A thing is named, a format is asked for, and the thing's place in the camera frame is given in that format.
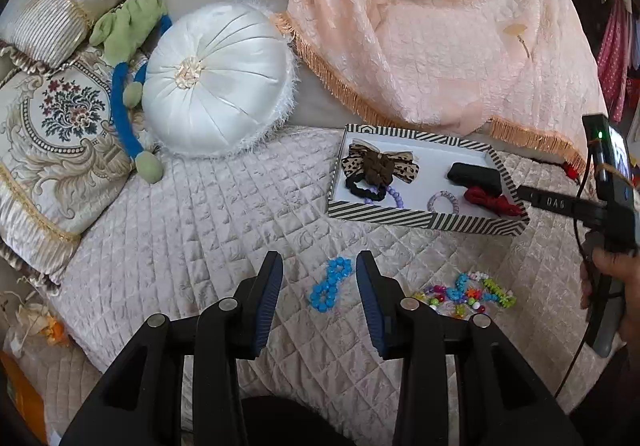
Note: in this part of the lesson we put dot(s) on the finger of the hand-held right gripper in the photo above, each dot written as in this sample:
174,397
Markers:
475,176

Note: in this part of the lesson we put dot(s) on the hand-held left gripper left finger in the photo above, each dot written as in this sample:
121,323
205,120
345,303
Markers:
265,306

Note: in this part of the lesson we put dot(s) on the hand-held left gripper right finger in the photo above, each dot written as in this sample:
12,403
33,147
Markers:
372,306

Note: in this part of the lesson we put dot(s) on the red hair bow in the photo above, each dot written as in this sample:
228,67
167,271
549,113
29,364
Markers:
487,201

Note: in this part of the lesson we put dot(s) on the striped cardboard box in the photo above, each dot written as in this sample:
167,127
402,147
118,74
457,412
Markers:
430,151

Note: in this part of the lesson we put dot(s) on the person's right hand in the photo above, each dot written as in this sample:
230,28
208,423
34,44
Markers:
627,281

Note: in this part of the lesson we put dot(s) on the small red object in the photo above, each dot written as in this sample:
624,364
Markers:
570,171

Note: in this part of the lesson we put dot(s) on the leopard print hair bow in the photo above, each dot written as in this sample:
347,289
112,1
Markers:
380,166

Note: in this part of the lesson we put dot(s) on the cream quilted bed cover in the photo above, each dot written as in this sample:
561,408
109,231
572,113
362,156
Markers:
200,226

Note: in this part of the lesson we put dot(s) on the black scrunchie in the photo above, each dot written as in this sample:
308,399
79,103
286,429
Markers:
357,190

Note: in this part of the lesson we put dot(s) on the pink polka dot cloth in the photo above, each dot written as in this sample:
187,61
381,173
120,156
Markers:
612,56

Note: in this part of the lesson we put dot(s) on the peach fringed blanket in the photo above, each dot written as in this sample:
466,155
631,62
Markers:
400,36

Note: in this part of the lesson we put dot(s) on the round white satin pillow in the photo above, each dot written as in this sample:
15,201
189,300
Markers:
220,76

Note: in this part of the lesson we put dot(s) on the dried flower bunch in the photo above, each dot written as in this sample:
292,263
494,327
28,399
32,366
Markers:
30,321

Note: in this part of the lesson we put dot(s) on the floral embroidered square cushion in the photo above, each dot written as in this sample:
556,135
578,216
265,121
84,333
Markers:
60,151

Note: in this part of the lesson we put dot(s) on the orange cardboard box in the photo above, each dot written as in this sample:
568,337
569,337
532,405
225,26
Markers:
20,396

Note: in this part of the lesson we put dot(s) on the green and blue plush toy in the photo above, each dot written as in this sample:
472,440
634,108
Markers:
130,26

